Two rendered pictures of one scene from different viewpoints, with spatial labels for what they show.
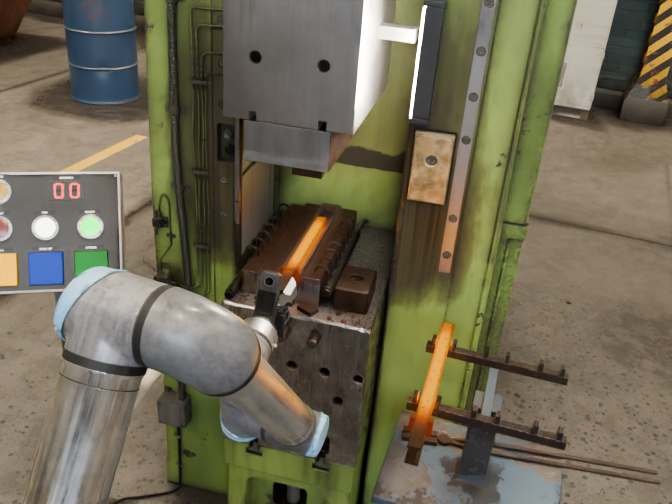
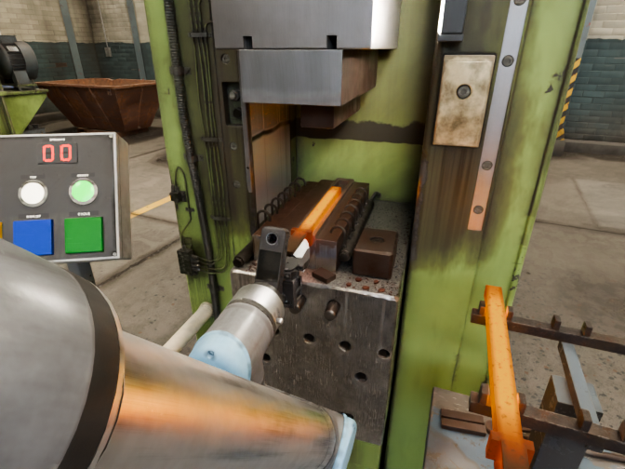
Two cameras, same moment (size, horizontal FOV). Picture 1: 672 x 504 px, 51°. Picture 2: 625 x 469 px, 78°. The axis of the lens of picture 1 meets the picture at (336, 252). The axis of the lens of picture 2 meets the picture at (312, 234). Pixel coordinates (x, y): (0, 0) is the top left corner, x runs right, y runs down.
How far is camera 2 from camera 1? 86 cm
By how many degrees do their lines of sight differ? 6
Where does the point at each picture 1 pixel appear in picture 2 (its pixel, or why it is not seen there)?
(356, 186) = (367, 161)
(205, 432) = not seen: hidden behind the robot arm
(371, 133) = (380, 106)
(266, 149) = (267, 85)
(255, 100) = (249, 20)
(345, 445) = (370, 422)
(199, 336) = not seen: outside the picture
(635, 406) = (609, 357)
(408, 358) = (432, 326)
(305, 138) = (312, 62)
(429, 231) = (458, 182)
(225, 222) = (239, 192)
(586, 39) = not seen: hidden behind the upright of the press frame
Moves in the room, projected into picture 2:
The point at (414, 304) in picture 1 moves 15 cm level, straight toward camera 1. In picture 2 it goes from (439, 268) to (443, 303)
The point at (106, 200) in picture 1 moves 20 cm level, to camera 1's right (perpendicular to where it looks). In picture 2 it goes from (100, 163) to (190, 165)
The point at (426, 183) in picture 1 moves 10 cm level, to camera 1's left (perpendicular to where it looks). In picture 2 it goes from (457, 122) to (406, 121)
